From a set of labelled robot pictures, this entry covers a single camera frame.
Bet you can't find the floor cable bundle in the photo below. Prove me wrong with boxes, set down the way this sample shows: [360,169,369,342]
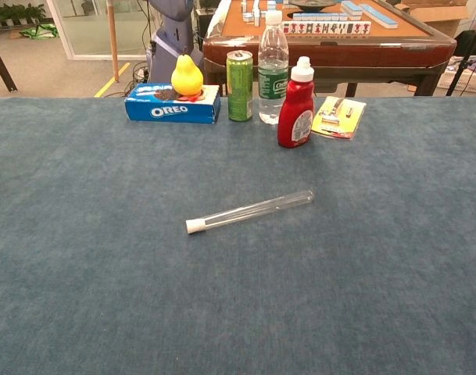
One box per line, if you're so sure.
[131,60,151,85]

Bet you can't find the white cloth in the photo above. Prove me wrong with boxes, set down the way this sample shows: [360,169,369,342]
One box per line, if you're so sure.
[205,0,233,40]

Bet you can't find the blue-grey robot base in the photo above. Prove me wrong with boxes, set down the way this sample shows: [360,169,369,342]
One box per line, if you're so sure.
[146,0,204,84]

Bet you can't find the white plastic basket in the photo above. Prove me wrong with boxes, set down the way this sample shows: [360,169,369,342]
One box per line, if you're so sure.
[435,64,476,95]

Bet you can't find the clear plastic water bottle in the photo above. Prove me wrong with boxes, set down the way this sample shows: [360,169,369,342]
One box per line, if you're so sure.
[257,9,290,125]

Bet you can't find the long blue-backed tile row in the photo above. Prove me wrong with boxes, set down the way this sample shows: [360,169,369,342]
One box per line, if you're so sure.
[358,2,399,29]

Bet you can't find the black slanted table leg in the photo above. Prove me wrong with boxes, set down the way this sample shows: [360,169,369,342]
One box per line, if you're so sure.
[0,34,19,93]

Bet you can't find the black dice dish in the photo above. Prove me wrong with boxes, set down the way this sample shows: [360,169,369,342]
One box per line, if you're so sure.
[287,0,340,12]

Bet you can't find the red ketchup squeeze bottle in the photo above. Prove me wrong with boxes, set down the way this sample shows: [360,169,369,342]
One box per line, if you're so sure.
[277,55,316,149]

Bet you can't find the brown mahjong table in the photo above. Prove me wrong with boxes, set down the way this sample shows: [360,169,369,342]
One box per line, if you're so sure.
[202,0,457,98]

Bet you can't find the blue felt table mat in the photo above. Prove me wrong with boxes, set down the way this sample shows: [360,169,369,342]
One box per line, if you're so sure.
[0,96,476,375]

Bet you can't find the blue Oreo cookie box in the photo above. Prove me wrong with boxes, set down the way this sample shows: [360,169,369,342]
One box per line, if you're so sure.
[123,82,222,125]

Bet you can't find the green bag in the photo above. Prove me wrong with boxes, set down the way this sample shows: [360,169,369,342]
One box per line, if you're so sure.
[19,23,60,40]

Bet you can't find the stacked blue-backed tile block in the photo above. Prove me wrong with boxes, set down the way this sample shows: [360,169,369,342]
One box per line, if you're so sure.
[340,0,364,21]

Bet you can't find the yellow toy pear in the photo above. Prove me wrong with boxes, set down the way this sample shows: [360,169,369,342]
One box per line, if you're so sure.
[170,53,205,97]

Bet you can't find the yellow razor blister package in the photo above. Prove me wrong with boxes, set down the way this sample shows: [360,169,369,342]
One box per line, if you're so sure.
[310,95,367,141]

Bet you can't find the clear glass test tube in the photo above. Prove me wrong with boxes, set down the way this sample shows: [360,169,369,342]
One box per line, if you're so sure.
[200,189,315,231]

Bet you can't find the face-showing mahjong tile row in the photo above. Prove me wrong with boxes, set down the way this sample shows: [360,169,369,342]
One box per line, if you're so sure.
[282,20,372,35]

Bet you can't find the cardboard box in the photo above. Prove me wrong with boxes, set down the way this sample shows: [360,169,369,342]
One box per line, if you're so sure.
[393,0,473,38]

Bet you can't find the green drink can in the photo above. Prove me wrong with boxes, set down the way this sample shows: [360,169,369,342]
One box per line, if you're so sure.
[226,49,254,123]

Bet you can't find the short blue-backed tile row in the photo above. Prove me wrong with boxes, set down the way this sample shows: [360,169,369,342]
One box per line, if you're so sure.
[292,12,349,22]

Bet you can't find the black tripod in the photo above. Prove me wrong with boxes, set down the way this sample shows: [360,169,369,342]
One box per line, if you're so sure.
[446,0,476,97]

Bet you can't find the row of potted plants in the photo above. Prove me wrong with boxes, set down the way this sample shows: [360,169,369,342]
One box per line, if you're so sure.
[0,2,47,28]

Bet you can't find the wooden pole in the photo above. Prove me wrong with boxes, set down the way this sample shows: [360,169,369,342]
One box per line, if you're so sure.
[106,0,120,83]

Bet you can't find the scattered upright mahjong tiles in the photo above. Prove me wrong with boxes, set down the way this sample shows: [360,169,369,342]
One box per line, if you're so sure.
[240,0,267,27]

